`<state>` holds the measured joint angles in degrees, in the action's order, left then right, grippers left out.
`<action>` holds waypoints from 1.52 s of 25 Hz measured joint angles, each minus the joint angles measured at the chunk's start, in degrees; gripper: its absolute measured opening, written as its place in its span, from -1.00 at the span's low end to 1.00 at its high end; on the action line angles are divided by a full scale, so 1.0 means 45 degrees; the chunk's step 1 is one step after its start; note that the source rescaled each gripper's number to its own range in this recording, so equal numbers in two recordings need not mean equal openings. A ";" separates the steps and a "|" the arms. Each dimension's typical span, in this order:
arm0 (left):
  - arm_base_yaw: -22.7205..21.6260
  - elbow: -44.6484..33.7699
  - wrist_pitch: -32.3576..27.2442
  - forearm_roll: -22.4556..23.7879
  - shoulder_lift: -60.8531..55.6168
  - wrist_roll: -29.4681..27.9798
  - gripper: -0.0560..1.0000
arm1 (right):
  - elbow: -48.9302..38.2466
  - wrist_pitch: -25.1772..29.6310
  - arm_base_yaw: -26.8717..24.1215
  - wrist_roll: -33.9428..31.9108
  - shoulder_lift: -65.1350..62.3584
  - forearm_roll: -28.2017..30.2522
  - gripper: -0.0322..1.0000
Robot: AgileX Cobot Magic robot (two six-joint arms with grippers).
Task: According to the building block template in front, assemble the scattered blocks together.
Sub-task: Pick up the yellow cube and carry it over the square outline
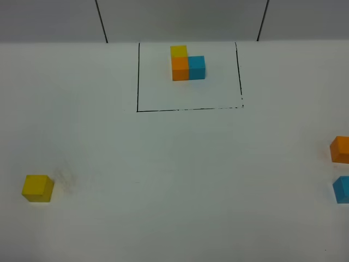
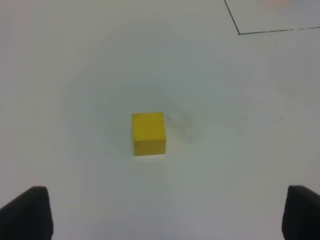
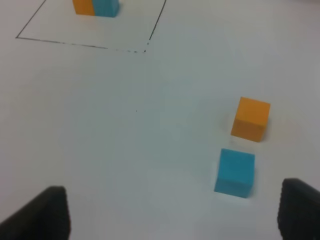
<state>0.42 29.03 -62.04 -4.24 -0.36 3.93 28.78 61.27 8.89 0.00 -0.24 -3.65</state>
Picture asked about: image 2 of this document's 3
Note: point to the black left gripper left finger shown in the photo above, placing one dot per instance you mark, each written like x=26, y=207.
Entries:
x=28, y=216

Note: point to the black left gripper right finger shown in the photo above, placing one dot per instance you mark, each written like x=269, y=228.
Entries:
x=301, y=216

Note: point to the yellow cube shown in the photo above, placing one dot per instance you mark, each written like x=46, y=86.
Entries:
x=149, y=133

